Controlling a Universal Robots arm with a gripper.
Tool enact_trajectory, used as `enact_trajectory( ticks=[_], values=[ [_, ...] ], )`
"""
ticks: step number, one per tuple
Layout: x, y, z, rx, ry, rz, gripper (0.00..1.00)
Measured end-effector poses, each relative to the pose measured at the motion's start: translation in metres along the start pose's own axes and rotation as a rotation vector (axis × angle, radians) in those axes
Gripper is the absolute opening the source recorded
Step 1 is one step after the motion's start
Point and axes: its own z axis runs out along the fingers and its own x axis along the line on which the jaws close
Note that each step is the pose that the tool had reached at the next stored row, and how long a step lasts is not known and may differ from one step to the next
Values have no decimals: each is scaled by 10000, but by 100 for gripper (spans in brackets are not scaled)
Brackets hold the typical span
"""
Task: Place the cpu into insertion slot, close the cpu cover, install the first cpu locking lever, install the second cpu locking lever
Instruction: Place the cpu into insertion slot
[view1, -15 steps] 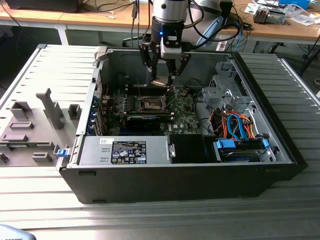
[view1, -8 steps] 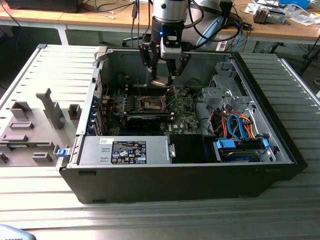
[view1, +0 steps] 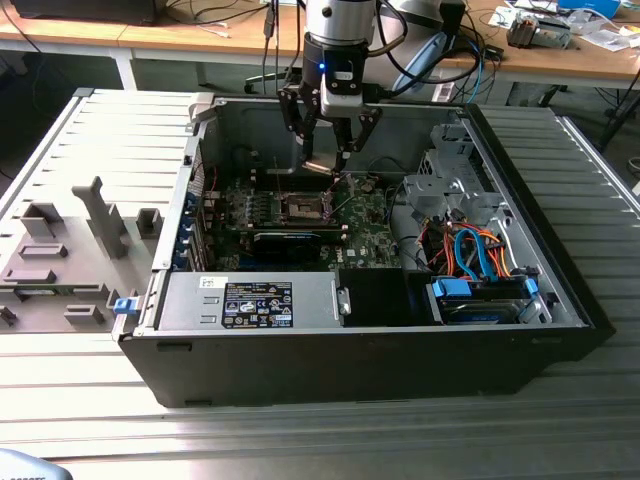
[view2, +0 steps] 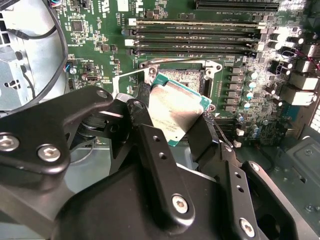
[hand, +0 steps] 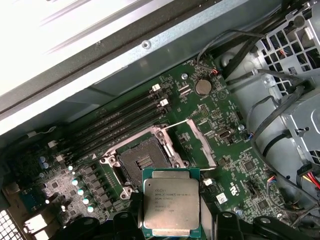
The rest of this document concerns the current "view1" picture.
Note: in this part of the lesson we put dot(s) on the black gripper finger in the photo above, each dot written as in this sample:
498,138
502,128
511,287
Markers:
370,122
292,115

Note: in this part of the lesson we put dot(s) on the silver CPU plate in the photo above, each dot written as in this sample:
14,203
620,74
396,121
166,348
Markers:
317,166

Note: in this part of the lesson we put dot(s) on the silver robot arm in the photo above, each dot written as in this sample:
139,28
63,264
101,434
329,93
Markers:
340,22

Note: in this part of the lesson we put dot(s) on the CPU socket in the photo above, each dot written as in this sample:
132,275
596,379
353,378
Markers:
305,210

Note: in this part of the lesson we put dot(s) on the grey optical drive bay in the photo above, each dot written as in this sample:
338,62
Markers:
447,137

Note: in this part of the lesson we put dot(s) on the silver drive cage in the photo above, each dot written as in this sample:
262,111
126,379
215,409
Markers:
435,192

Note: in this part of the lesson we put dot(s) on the green motherboard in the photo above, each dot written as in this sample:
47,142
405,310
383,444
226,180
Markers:
365,235

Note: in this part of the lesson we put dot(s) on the RAM stick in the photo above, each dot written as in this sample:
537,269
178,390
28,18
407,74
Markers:
290,228

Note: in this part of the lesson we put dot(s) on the black upright box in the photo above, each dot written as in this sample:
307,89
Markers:
452,20

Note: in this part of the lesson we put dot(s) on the black graphics card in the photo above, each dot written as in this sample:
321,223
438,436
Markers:
287,247

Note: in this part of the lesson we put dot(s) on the wooden desk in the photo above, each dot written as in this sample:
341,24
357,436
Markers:
550,62
150,37

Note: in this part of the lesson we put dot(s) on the black plastic shroud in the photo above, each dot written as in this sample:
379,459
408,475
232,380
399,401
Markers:
372,297

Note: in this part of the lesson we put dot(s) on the silver heat sink cooler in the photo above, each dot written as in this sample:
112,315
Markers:
545,35

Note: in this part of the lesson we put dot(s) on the grey power supply unit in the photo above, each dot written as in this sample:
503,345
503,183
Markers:
190,300

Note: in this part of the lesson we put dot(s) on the hard disk in blue carrier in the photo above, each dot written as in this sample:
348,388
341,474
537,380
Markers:
475,312

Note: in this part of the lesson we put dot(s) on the black flat device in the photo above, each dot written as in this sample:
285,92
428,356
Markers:
85,12

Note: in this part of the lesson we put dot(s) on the blue box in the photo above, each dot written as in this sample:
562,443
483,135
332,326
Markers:
590,5

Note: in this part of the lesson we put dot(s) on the black PC case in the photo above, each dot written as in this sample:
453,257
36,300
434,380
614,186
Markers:
300,365

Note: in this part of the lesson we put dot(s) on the clear plastic bag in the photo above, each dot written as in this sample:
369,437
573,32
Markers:
607,40

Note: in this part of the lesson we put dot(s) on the blue plastic latch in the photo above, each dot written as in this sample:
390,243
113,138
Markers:
125,306

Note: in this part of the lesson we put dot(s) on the grey parts rack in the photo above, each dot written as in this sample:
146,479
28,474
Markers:
75,260

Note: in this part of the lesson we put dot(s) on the grey rounded object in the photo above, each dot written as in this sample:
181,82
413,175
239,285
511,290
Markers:
25,467

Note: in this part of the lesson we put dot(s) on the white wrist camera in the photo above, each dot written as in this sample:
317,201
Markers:
340,102

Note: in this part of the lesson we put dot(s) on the grey metal bracket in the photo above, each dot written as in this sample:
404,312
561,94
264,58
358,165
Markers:
344,300

